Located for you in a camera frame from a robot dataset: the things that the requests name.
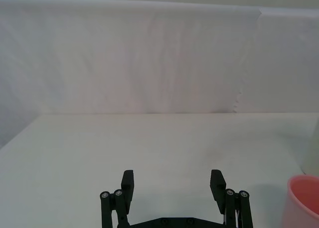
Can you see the cream vacuum bottle steel neck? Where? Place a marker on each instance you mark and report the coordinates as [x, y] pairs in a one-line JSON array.
[[311, 148]]

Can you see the white table cloth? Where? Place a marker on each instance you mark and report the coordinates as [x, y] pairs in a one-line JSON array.
[[159, 143]]

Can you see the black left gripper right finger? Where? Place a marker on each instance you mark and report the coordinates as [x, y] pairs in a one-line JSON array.
[[218, 188]]

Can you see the white curtain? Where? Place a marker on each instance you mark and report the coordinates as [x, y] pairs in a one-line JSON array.
[[124, 58]]

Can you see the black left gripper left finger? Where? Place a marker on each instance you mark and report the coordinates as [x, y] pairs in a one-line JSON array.
[[127, 188]]

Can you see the pink cup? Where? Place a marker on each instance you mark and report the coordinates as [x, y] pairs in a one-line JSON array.
[[299, 208]]

